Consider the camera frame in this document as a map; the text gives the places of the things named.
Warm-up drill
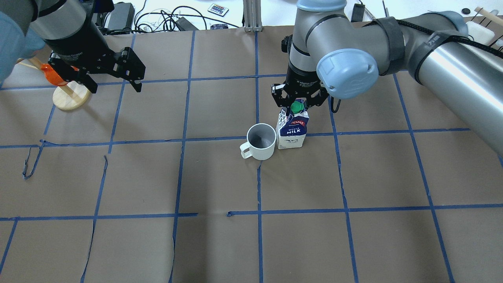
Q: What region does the orange plastic cup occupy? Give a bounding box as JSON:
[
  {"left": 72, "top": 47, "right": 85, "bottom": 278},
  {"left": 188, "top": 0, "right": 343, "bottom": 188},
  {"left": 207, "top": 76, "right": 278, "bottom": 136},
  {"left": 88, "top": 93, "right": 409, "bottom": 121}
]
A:
[{"left": 40, "top": 63, "right": 73, "bottom": 87}]

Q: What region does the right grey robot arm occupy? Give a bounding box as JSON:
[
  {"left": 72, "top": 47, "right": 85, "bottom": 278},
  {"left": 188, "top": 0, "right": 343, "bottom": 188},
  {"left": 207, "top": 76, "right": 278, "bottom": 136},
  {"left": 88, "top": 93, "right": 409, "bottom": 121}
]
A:
[{"left": 271, "top": 0, "right": 503, "bottom": 155}]

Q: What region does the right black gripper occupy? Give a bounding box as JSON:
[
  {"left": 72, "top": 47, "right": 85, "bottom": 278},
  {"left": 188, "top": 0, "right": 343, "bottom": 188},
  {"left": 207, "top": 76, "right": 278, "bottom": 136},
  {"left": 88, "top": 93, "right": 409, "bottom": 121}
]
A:
[{"left": 271, "top": 65, "right": 329, "bottom": 115}]

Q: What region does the remote control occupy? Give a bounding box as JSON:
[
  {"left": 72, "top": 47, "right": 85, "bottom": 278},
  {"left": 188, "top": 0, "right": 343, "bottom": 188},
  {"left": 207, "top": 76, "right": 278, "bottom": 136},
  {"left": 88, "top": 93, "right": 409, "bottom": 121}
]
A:
[{"left": 207, "top": 3, "right": 229, "bottom": 17}]

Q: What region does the blue white milk carton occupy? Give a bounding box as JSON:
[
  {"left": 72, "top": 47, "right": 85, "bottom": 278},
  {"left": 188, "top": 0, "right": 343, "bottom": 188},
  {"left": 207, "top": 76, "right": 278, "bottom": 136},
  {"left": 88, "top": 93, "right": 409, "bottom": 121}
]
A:
[{"left": 275, "top": 99, "right": 309, "bottom": 150}]

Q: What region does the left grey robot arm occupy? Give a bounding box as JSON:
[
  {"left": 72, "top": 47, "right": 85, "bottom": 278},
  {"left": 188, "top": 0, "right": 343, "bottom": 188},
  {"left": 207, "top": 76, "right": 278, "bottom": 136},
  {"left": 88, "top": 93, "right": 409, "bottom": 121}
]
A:
[{"left": 0, "top": 0, "right": 146, "bottom": 93}]

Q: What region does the black box on desk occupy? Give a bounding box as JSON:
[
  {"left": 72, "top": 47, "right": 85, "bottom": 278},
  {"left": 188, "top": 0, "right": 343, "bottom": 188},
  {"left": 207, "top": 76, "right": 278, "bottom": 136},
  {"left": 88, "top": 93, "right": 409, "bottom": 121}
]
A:
[{"left": 351, "top": 3, "right": 366, "bottom": 22}]

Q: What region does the black power adapter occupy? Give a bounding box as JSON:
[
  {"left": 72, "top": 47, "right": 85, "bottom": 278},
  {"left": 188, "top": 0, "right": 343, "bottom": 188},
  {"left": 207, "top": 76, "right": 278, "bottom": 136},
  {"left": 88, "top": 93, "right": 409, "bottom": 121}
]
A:
[{"left": 174, "top": 17, "right": 199, "bottom": 31}]

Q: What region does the black cable bundle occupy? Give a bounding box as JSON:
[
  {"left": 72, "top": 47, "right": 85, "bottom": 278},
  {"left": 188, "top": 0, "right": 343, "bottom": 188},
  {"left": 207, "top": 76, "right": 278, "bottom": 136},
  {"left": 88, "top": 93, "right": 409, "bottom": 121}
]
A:
[{"left": 134, "top": 0, "right": 240, "bottom": 33}]

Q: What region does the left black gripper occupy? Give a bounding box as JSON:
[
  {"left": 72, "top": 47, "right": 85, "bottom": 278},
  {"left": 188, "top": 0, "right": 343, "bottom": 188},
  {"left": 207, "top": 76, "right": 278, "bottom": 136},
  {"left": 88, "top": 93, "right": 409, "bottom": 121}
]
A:
[{"left": 43, "top": 22, "right": 146, "bottom": 94}]

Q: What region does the white ceramic mug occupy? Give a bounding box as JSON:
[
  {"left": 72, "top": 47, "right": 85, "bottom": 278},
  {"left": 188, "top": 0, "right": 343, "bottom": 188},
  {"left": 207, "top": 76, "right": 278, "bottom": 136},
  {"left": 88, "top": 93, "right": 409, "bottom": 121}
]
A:
[{"left": 240, "top": 123, "right": 277, "bottom": 161}]

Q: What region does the aluminium frame post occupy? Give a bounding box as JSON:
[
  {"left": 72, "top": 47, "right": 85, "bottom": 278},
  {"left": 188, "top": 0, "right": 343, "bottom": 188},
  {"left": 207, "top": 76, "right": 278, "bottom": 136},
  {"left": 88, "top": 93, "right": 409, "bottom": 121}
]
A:
[{"left": 243, "top": 0, "right": 263, "bottom": 32}]

